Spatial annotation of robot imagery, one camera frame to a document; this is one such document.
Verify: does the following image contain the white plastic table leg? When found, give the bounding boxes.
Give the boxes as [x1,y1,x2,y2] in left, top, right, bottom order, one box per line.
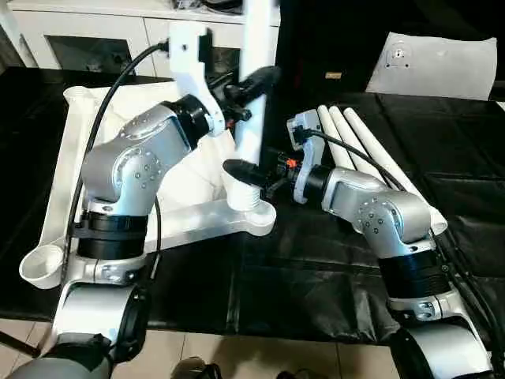
[220,0,282,212]
[342,107,449,238]
[329,105,391,186]
[316,104,356,171]

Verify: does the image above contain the white plastic table top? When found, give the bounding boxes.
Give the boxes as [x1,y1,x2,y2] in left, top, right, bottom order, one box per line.
[18,84,277,291]

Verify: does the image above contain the black box with gold label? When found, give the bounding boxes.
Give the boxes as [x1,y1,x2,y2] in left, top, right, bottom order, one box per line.
[275,0,391,95]

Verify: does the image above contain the grey helmet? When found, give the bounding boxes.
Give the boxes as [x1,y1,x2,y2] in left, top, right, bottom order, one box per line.
[199,0,248,9]

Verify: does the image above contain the black table mat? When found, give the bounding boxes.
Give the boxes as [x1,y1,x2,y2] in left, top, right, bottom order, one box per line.
[0,66,505,348]

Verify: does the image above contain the white glass-door cabinet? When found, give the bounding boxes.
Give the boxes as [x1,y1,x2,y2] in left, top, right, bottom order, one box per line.
[0,0,282,78]

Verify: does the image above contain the white bag with round fitting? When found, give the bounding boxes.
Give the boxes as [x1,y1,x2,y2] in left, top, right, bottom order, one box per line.
[365,31,498,102]

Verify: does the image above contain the dark robot left foot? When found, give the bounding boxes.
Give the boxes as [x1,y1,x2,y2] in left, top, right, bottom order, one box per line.
[172,356,222,379]

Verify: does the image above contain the black metal stand leg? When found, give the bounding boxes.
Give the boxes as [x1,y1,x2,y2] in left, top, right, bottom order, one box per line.
[0,329,43,358]

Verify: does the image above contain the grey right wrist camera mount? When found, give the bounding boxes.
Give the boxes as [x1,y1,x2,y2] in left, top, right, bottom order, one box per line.
[286,109,325,205]

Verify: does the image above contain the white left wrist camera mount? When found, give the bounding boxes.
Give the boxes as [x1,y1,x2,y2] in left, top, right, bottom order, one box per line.
[167,26,226,138]

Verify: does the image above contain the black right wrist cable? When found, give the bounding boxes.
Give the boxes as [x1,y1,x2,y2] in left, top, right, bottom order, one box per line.
[299,129,505,372]

